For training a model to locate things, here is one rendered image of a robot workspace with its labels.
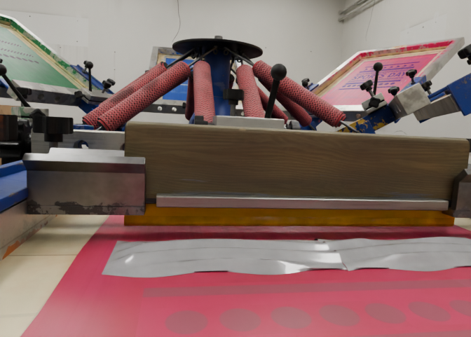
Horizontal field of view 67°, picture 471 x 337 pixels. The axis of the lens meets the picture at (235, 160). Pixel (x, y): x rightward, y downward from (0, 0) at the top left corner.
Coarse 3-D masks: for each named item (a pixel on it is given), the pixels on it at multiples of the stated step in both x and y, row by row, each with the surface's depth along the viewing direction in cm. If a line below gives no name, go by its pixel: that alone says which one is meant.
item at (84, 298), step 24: (120, 216) 39; (96, 240) 31; (120, 240) 31; (144, 240) 31; (72, 264) 26; (96, 264) 26; (72, 288) 22; (96, 288) 22; (120, 288) 22; (48, 312) 19; (72, 312) 19; (96, 312) 19; (120, 312) 20; (24, 336) 17; (48, 336) 17; (72, 336) 17; (96, 336) 17; (120, 336) 17
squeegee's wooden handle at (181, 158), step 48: (144, 144) 32; (192, 144) 33; (240, 144) 34; (288, 144) 34; (336, 144) 35; (384, 144) 36; (432, 144) 37; (192, 192) 33; (240, 192) 34; (288, 192) 35; (336, 192) 36; (384, 192) 37; (432, 192) 38
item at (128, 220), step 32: (128, 224) 34; (160, 224) 34; (192, 224) 35; (224, 224) 35; (256, 224) 36; (288, 224) 36; (320, 224) 37; (352, 224) 38; (384, 224) 38; (416, 224) 39; (448, 224) 40
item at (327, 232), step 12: (300, 228) 38; (312, 228) 38; (324, 228) 38; (336, 228) 39; (348, 228) 39; (360, 228) 39; (372, 228) 39; (384, 228) 40; (396, 228) 40; (408, 228) 40; (420, 228) 40; (432, 228) 41; (444, 228) 41; (456, 228) 41; (360, 276) 26; (372, 276) 26; (384, 276) 26; (396, 276) 27; (408, 276) 27; (420, 276) 27; (432, 276) 27; (444, 276) 27; (456, 276) 27; (468, 276) 27
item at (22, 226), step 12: (24, 204) 29; (0, 216) 25; (12, 216) 27; (24, 216) 29; (36, 216) 32; (48, 216) 35; (0, 228) 25; (12, 228) 27; (24, 228) 29; (36, 228) 32; (0, 240) 25; (12, 240) 27; (24, 240) 29; (0, 252) 25
